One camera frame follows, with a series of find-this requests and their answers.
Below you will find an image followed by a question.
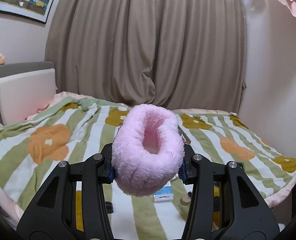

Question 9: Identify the blue white barcode box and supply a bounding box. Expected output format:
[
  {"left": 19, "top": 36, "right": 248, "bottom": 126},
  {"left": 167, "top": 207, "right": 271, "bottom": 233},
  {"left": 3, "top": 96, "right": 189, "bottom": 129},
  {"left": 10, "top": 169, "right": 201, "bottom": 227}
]
[{"left": 153, "top": 181, "right": 174, "bottom": 203}]

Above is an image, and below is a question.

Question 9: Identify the pink fluffy scrunchie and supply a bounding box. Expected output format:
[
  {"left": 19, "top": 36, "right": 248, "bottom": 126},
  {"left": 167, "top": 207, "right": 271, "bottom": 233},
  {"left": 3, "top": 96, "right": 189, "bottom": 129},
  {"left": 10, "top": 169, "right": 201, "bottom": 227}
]
[{"left": 112, "top": 104, "right": 185, "bottom": 197}]

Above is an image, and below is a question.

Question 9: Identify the small black round jar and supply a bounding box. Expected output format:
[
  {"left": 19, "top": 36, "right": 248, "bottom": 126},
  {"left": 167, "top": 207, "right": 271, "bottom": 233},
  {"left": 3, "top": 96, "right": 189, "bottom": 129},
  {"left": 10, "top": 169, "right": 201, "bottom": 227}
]
[{"left": 105, "top": 201, "right": 114, "bottom": 214}]

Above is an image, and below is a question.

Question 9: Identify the small wooden round lid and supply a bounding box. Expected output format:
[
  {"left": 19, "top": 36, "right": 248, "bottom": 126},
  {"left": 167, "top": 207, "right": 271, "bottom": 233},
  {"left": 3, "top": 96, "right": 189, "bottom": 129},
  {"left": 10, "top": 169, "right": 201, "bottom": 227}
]
[{"left": 180, "top": 195, "right": 191, "bottom": 206}]

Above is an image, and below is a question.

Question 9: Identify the floral striped fleece blanket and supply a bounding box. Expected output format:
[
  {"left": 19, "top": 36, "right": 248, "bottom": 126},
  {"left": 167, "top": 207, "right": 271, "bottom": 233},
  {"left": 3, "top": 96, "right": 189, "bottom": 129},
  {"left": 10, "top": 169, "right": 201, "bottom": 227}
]
[{"left": 0, "top": 96, "right": 296, "bottom": 239}]

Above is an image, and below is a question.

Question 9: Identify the pink teal cardboard box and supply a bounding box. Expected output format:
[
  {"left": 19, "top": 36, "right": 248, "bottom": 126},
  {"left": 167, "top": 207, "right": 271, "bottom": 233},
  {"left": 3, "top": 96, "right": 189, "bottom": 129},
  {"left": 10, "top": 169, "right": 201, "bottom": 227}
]
[{"left": 115, "top": 125, "right": 191, "bottom": 145}]

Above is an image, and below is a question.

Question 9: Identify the white headboard cushion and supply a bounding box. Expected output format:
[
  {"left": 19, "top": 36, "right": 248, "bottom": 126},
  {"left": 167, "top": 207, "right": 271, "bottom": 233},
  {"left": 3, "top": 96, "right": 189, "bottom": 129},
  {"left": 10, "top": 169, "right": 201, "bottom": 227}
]
[{"left": 0, "top": 68, "right": 56, "bottom": 125}]

